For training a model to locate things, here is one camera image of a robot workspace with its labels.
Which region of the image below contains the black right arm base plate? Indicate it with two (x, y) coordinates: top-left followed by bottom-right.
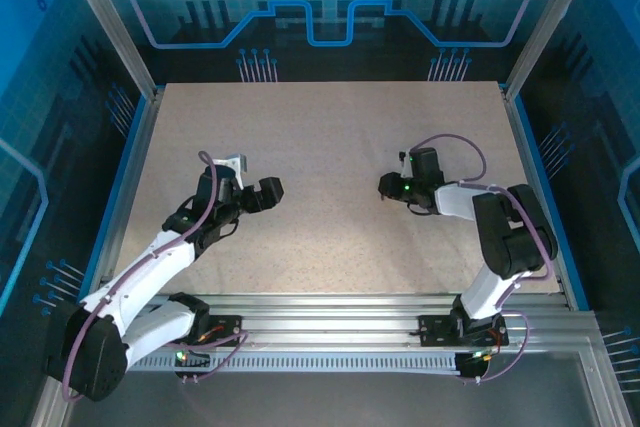
(417, 314), (510, 348)

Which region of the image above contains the slotted grey cable duct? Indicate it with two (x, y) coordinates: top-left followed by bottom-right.
(124, 350), (464, 374)

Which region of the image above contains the aluminium lower frame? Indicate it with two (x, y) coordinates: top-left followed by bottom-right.
(30, 310), (634, 427)

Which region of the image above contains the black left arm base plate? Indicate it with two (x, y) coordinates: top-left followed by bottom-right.
(198, 314), (244, 348)

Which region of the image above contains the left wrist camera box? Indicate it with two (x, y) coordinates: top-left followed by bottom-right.
(224, 152), (250, 174)

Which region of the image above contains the aluminium frame post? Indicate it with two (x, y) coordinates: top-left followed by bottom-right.
(55, 0), (164, 101)
(501, 0), (600, 101)

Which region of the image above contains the small circuit board with LEDs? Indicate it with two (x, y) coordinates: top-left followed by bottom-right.
(456, 348), (497, 384)
(172, 343), (212, 384)

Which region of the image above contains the blue edge strip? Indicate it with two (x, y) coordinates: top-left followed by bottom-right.
(73, 94), (151, 314)
(513, 94), (591, 312)

